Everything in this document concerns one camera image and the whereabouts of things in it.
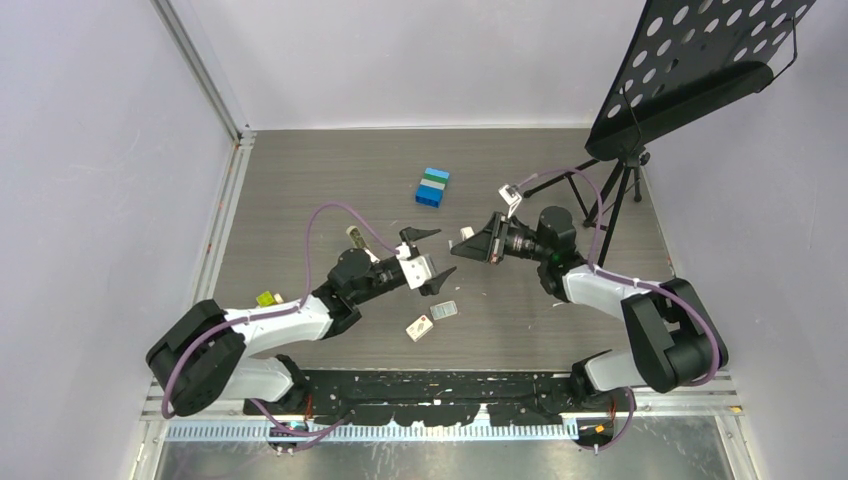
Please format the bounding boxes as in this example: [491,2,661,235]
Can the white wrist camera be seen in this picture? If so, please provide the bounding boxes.
[498,184,523,219]
[395,243,437,290]

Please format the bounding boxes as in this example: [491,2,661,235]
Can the blue green toy brick stack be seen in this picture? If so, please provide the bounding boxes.
[414,168,450,208]

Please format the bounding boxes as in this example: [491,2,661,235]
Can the olive green white stapler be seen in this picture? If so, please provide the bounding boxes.
[346,225,379,263]

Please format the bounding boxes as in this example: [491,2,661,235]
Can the clear staples tray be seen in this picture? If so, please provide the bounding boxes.
[430,301,458,320]

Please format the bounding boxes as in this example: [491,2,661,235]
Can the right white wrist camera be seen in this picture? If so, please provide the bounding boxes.
[498,184,523,219]

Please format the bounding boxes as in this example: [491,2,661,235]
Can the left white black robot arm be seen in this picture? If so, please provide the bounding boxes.
[146,227,453,418]

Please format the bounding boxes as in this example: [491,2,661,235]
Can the black music stand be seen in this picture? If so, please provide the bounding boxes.
[522,0,819,266]

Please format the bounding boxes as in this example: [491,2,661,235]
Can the white staples box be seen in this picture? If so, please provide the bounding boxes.
[405,315,434,342]

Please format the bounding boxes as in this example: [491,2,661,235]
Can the red yellow toy brick car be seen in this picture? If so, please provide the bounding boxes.
[256,291,285,308]

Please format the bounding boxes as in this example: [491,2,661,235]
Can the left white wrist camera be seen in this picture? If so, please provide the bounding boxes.
[395,243,437,290]

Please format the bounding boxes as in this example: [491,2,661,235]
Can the aluminium frame rail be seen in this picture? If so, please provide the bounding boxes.
[135,0,256,480]

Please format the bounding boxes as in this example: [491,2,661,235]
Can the small white stapler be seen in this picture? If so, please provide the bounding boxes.
[460,226,475,241]

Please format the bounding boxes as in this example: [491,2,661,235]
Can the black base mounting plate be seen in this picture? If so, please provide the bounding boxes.
[241,368,637,429]

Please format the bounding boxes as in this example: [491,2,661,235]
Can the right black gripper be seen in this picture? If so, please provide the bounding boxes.
[452,212,551,264]

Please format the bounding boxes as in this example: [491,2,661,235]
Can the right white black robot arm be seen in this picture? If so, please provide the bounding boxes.
[450,206,729,411]

